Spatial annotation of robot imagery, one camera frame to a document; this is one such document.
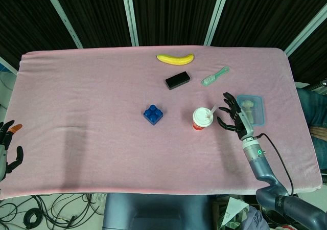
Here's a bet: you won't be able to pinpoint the person in blue jeans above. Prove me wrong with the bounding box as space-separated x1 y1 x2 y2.
296 80 327 169

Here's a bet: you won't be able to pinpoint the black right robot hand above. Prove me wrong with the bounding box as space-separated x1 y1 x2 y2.
216 91 256 141

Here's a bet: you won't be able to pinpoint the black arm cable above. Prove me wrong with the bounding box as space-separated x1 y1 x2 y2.
254 133 295 196

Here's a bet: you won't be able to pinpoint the pink tablecloth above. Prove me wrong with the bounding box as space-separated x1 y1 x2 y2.
0 45 323 200

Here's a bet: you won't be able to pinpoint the translucent white straw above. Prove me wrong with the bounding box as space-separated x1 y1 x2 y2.
207 105 218 120

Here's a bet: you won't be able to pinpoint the beige figurine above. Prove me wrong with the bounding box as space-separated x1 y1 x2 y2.
241 100 258 125

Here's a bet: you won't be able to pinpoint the tangled black floor cables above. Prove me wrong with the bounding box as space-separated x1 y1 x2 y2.
0 193 103 230

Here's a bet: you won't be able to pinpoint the pale green frame post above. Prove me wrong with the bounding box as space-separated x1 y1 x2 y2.
283 2 327 57
121 0 140 47
0 56 18 74
203 0 232 47
40 0 84 49

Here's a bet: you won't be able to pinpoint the mint green brush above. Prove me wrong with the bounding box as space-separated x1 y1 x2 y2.
201 65 230 87

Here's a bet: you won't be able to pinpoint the blue-grey robot torso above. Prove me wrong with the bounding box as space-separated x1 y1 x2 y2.
103 193 213 230

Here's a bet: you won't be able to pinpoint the red and white cup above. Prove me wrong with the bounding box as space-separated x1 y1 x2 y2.
192 107 214 132

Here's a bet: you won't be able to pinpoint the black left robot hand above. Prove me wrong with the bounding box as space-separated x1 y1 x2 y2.
0 120 24 181

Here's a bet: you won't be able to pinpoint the blue building block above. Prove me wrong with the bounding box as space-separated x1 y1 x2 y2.
142 104 164 126

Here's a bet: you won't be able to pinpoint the white paper sheet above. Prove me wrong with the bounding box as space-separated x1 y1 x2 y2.
221 196 247 227

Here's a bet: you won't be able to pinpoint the yellow banana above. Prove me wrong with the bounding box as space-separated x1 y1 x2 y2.
156 53 195 66

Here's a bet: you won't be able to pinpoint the coiled black cable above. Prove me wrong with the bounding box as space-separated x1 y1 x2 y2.
24 208 43 229

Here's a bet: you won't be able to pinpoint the black velcro strap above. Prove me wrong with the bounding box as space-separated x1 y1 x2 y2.
274 194 285 213

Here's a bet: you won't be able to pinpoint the clear container teal rim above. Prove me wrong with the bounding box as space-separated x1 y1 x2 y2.
236 94 265 127

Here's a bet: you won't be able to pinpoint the black rectangular box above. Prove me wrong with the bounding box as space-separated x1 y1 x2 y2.
165 71 192 90

